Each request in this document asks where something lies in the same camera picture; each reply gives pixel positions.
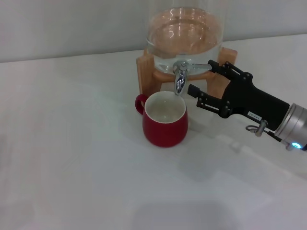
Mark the chrome faucet with lever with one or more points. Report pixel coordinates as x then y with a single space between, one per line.
180 81

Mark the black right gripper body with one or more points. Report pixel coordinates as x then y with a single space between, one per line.
254 103

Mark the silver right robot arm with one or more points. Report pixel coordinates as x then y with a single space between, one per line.
295 124

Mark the light wooden dispenser stand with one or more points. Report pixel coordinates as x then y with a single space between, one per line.
146 79

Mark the clear glass water dispenser jar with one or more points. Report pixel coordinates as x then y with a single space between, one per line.
187 28

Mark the red ceramic cup white inside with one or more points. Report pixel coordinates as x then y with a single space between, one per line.
165 134

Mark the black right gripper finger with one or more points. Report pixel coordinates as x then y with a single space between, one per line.
213 104
233 73

